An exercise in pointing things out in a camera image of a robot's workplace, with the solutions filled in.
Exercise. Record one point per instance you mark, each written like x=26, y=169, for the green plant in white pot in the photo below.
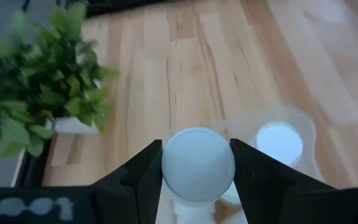
x=42, y=77

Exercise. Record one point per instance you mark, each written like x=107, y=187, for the clear plastic basket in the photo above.
x=310, y=130

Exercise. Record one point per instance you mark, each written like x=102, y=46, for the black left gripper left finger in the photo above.
x=135, y=199

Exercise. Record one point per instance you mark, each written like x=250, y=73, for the white plastic pill bottle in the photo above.
x=197, y=165
x=279, y=143

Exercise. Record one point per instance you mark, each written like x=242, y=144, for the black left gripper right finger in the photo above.
x=275, y=199

